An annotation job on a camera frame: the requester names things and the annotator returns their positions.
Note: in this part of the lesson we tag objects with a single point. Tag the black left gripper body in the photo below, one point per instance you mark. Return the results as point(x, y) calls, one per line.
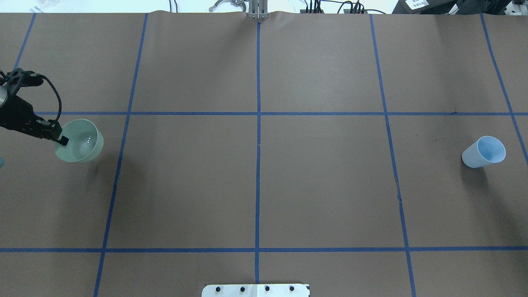
point(17, 112)

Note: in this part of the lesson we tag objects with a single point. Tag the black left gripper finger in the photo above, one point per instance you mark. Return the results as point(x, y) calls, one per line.
point(62, 140)

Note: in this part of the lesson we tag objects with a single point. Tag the light green ceramic bowl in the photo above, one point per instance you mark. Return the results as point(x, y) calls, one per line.
point(85, 142)

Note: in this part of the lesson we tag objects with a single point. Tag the light blue plastic cup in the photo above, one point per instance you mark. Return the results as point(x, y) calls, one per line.
point(485, 151)

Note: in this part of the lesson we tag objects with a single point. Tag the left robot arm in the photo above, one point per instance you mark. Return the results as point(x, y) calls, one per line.
point(2, 99)

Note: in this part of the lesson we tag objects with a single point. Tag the grey metal clamp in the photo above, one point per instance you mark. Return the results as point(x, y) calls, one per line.
point(221, 5)

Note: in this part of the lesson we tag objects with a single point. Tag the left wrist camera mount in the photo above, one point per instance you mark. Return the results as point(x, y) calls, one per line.
point(18, 78)

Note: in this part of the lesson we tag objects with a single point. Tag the aluminium frame post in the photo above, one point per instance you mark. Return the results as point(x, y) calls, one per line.
point(257, 9)

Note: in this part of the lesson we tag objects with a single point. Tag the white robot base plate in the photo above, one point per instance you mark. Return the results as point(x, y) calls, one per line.
point(257, 290)

